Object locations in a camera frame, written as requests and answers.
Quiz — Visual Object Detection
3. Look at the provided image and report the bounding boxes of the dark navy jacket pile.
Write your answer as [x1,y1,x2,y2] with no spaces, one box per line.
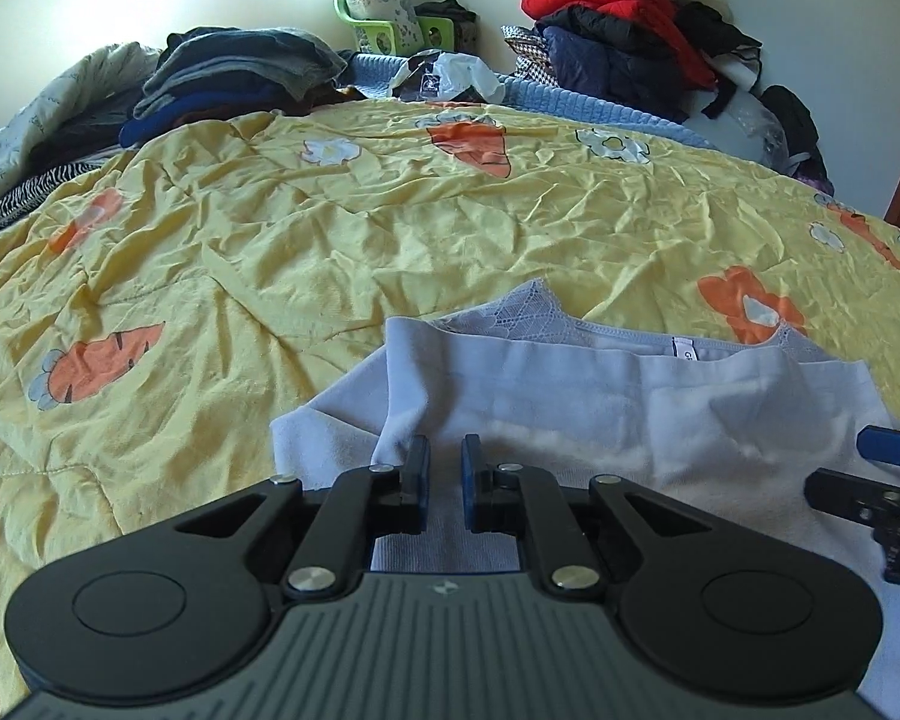
[535,5,688,124]

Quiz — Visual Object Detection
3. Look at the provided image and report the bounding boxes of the red puffer jacket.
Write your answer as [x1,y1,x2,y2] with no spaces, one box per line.
[520,0,717,89]

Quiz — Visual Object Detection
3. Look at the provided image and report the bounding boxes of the green plastic stool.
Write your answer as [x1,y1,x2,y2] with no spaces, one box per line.
[334,0,457,57]

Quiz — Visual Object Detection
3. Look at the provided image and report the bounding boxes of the lavender long sleeve top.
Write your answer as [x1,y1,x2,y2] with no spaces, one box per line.
[271,280,900,718]

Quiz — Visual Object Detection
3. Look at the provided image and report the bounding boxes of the yellow cartoon print quilt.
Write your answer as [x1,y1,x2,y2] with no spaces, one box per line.
[0,101,900,715]

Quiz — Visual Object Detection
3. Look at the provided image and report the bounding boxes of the white plastic bag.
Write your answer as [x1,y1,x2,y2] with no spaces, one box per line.
[390,50,505,104]

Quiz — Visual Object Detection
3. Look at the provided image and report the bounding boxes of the pale grey printed blanket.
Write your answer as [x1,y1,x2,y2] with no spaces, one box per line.
[0,43,159,199]

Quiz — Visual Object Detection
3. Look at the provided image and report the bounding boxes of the folded dark clothes stack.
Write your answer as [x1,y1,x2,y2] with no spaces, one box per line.
[118,26,347,148]

